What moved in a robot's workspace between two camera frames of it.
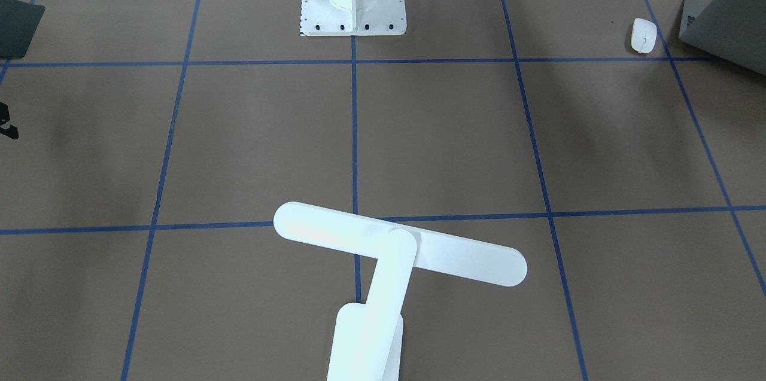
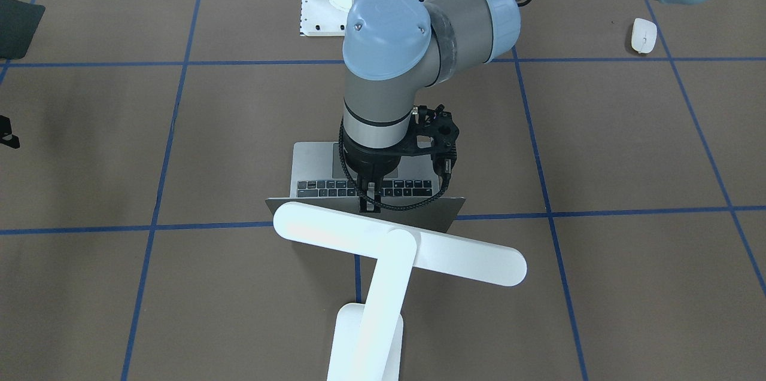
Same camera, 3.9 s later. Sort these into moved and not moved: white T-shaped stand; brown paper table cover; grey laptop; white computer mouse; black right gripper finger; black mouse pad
Moved: grey laptop; black right gripper finger
Not moved: black mouse pad; white computer mouse; white T-shaped stand; brown paper table cover
